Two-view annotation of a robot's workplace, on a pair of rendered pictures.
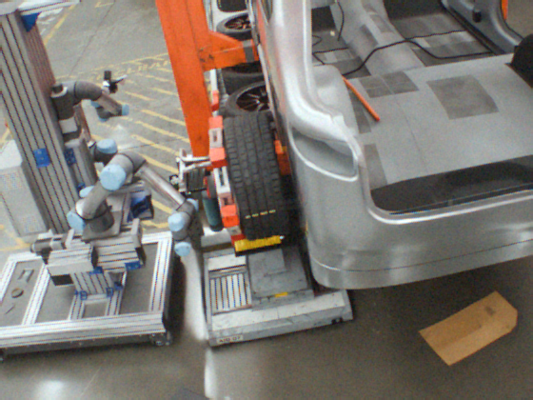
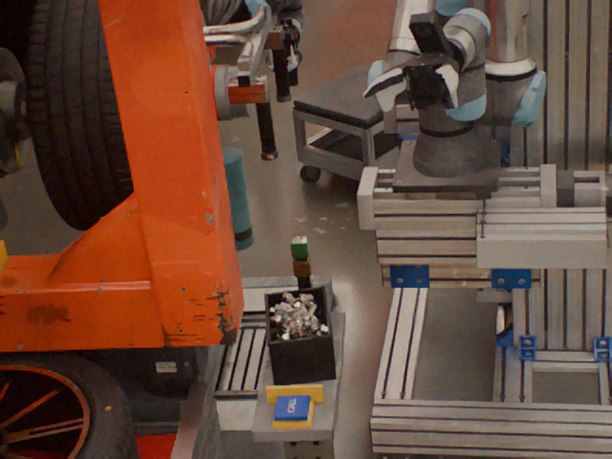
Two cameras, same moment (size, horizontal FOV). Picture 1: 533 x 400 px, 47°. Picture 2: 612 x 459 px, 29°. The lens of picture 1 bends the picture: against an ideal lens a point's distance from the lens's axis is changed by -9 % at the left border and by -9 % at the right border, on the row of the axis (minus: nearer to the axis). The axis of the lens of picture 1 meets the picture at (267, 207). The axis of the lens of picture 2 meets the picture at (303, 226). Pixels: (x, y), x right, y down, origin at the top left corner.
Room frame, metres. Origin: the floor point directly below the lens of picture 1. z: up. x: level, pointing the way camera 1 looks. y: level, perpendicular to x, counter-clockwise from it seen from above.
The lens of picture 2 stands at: (5.74, 0.83, 2.00)
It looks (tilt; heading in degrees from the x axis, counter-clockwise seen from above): 29 degrees down; 188
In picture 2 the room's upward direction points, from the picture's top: 7 degrees counter-clockwise
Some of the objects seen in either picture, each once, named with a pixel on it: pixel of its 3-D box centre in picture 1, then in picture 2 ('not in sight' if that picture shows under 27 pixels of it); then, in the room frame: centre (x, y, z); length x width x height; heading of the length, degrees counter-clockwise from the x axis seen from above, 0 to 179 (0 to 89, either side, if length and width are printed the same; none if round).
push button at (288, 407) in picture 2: not in sight; (293, 409); (3.81, 0.50, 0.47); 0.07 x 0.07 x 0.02; 89
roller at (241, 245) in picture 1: (257, 242); not in sight; (2.89, 0.09, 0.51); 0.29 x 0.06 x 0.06; 89
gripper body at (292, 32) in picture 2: not in sight; (285, 41); (2.71, 0.43, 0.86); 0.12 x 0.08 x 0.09; 179
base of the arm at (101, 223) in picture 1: (99, 217); not in sight; (2.91, 0.89, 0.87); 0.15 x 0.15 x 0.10
